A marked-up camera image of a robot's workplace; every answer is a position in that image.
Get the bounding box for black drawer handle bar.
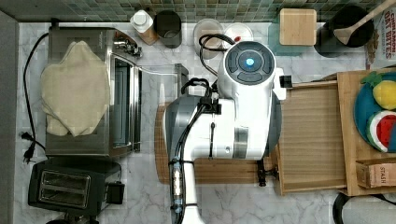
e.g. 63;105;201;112
257;159;278;187

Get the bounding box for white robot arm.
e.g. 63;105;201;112
163;41;291;224

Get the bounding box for wooden drawer cabinet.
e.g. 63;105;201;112
336;70;396;196

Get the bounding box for wooden cutting board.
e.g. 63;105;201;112
154;105;259;185

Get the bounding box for stainless toaster oven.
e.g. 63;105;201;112
45;27;189;158

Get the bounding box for black cylindrical canister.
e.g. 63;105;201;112
154;10;182;49

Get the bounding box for white lidded round container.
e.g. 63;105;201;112
224;22;253;43

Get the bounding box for white capped bottle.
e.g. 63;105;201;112
130;9;158;46

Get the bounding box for glass jar bamboo lid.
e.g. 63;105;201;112
268;8;317;56

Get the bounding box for beige folded cloth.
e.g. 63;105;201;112
41;41;109;137

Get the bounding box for black two-slot toaster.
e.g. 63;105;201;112
28;158;125;216

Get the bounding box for black utensil holder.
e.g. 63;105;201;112
314;6;375;58

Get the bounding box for wooden spoon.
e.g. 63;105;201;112
333;0;396;45

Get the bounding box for black pan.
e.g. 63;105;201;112
332;193;396;224

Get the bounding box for plush watermelon slice toy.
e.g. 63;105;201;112
366;110;396;153

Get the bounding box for plush yellow pineapple toy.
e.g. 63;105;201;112
361;72;396;110

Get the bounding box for Stash tea box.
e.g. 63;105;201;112
356;158;396;189

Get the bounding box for oat bites cereal box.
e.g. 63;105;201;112
366;7;396;69

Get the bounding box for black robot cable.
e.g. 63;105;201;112
169;33;236;224

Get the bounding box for black power cord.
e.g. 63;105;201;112
21;32;50;164

